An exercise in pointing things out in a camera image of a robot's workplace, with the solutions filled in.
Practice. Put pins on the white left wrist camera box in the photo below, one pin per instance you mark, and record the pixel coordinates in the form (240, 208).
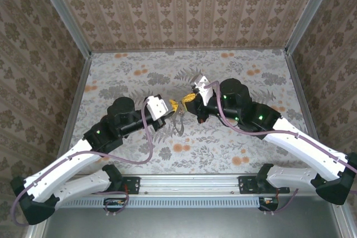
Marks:
(156, 107)

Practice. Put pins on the aluminium frame post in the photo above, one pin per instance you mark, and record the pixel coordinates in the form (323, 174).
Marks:
(309, 12)
(71, 23)

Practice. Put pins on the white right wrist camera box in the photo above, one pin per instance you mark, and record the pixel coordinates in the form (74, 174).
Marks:
(202, 87)

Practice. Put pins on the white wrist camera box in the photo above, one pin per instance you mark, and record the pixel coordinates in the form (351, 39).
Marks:
(156, 107)
(202, 87)

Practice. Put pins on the black controller board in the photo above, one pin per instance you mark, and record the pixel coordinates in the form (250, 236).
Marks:
(114, 204)
(268, 203)

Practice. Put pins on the floral printed tablecloth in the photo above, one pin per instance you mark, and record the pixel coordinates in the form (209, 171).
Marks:
(139, 62)

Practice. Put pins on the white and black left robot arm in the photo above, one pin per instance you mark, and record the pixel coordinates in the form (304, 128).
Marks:
(64, 165)

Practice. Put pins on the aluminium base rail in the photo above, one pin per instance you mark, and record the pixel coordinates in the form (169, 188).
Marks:
(189, 185)

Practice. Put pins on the aluminium side rail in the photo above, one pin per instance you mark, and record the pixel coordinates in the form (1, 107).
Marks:
(79, 87)
(299, 93)

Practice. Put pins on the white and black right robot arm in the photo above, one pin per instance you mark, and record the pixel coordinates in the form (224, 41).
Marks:
(301, 148)

